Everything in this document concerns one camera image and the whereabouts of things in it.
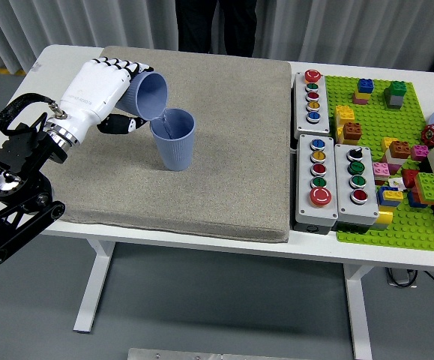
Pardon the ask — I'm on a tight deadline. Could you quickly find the grey five-button control box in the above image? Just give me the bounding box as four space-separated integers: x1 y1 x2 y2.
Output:
294 133 340 236
293 69 332 140

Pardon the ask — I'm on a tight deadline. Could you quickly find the grey toy brick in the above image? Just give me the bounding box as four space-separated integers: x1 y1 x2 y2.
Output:
385 93 405 110

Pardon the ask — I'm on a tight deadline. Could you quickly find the yellow toy cylinder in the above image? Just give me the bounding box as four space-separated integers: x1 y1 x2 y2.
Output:
373 207 395 230

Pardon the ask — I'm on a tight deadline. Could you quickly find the white table leg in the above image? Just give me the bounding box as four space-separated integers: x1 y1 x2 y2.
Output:
343 263 374 360
73 239 117 334

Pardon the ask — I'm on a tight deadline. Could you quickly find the white pleated curtain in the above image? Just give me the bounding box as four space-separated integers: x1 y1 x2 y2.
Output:
0 0 434 74

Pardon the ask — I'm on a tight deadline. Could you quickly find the grey selector-switch control box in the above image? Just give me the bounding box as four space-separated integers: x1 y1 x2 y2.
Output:
334 143 380 230

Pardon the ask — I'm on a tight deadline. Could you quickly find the brown toy brick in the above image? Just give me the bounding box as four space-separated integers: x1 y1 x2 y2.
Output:
388 140 412 159
342 121 363 146

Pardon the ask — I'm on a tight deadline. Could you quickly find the green studded baseplate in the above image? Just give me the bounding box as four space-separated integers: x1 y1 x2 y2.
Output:
324 74 434 253

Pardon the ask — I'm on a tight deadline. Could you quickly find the tall yellow toy brick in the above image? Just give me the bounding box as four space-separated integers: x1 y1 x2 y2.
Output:
334 104 356 140

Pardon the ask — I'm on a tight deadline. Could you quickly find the large green toy brick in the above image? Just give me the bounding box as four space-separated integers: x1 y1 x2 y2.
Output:
414 172 434 202

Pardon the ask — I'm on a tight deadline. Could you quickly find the white toy brick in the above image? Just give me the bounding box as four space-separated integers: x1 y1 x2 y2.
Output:
385 149 406 167

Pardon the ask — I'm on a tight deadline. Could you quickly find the magenta toy brick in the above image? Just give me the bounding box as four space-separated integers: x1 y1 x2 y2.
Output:
410 144 430 162

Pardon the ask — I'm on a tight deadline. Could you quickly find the person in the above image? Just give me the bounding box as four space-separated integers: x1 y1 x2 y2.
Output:
174 0 258 58

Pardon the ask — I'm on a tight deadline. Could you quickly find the red toy brick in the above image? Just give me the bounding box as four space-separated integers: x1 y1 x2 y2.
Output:
401 169 421 188

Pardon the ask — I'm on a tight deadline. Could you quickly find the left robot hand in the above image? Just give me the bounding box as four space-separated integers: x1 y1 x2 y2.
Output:
56 56 154 135

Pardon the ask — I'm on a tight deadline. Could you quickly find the blue ribbed plastic cup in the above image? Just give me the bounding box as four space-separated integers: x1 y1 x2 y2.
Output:
117 71 169 122
150 107 196 172

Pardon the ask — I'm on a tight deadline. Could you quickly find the blue toy brick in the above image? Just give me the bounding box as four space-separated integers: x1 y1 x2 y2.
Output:
376 186 394 207
406 190 427 209
357 78 376 95

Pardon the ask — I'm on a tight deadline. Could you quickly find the grey-brown fabric mat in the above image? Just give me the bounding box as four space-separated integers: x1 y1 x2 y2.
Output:
49 45 292 244

